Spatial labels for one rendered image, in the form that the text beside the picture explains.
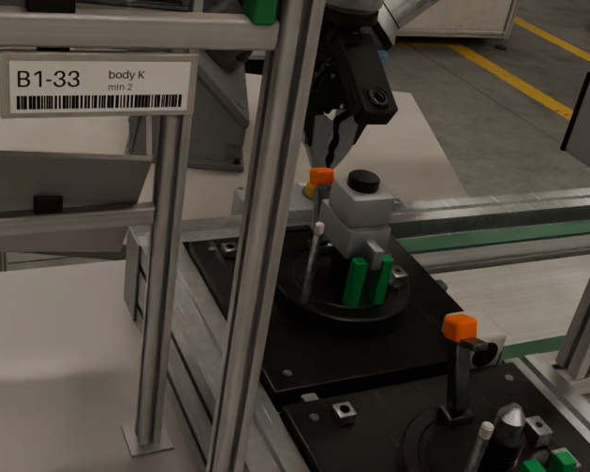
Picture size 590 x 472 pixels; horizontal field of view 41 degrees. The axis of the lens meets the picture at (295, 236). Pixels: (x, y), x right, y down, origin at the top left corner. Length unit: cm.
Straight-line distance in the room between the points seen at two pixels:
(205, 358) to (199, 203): 47
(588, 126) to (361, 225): 21
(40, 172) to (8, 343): 36
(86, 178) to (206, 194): 63
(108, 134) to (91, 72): 97
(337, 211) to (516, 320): 30
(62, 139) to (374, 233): 69
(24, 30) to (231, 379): 25
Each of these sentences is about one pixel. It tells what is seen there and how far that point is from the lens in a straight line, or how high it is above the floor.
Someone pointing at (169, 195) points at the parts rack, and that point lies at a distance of 61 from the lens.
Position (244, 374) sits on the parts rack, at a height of 109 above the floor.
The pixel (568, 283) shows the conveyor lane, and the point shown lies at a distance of 106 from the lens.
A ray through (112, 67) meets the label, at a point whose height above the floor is 129.
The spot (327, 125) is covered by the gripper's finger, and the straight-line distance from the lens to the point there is 96.
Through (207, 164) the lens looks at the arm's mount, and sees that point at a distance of 125.
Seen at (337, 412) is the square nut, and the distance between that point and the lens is 66.
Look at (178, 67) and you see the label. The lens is 38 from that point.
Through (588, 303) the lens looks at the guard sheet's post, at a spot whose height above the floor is 104.
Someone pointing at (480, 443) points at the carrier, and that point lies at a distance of 55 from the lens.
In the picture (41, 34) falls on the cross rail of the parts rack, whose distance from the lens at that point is 37.
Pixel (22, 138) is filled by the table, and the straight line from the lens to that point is 131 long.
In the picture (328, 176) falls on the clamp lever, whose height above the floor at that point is 107.
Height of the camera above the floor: 142
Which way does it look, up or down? 30 degrees down
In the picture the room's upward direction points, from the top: 10 degrees clockwise
